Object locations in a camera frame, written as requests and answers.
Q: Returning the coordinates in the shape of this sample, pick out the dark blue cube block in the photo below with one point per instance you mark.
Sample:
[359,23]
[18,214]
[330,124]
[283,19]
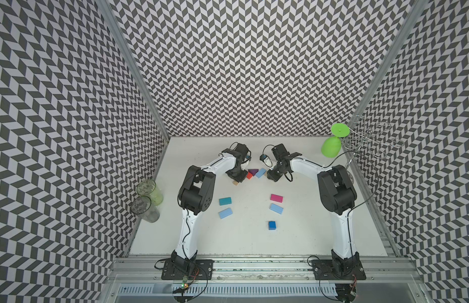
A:
[272,226]

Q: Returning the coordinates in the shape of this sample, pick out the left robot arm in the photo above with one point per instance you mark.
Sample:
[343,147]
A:
[196,195]

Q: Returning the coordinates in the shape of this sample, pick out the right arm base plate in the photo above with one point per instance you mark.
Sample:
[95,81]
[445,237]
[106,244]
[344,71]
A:
[328,270]

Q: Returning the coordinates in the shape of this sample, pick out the teal block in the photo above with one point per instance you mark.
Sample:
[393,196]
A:
[225,201]

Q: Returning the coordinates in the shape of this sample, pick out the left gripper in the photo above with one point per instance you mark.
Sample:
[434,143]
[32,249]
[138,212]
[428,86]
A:
[239,178]

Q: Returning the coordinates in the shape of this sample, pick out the green plastic wine glass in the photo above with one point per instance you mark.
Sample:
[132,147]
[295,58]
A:
[332,145]

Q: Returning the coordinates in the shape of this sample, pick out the grey transparent cup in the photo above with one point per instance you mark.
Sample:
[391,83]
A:
[144,208]

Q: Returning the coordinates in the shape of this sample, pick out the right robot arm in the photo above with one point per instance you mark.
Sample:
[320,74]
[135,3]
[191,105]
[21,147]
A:
[338,196]

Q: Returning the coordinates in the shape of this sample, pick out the magenta block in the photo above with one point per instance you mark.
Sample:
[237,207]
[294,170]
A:
[276,198]

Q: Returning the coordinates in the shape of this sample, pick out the green transparent cup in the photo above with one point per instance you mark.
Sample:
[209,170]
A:
[150,189]

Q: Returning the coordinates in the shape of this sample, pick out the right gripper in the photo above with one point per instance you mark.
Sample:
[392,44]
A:
[275,177]

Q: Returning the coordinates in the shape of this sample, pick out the light blue block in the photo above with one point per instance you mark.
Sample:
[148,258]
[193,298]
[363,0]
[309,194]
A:
[260,173]
[276,208]
[225,213]

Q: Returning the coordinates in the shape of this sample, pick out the aluminium front rail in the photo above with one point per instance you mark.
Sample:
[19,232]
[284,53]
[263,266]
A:
[239,269]

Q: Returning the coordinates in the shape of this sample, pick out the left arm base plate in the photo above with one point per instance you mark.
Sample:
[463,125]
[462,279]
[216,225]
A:
[177,271]

